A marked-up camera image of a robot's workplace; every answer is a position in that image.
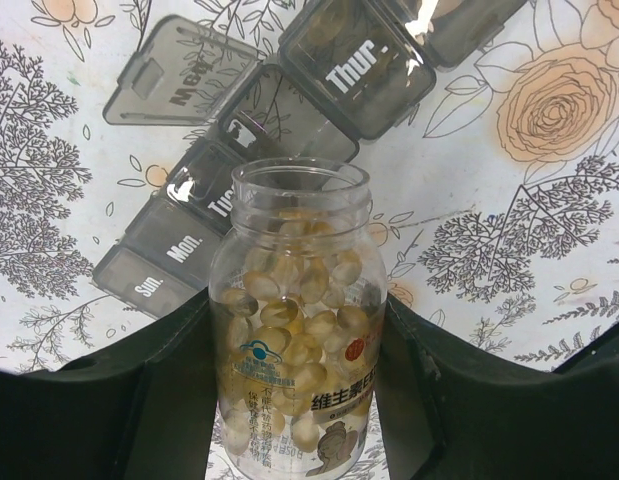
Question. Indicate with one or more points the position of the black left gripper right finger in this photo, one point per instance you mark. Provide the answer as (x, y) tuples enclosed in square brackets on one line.
[(449, 410)]

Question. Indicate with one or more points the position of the clear pill bottle gold capsules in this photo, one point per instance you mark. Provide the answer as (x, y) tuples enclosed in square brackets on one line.
[(297, 291)]

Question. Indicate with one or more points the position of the floral tablecloth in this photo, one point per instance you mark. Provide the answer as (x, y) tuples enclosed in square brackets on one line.
[(494, 203)]

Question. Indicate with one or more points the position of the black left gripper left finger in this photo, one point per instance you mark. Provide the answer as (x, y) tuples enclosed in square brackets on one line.
[(141, 408)]

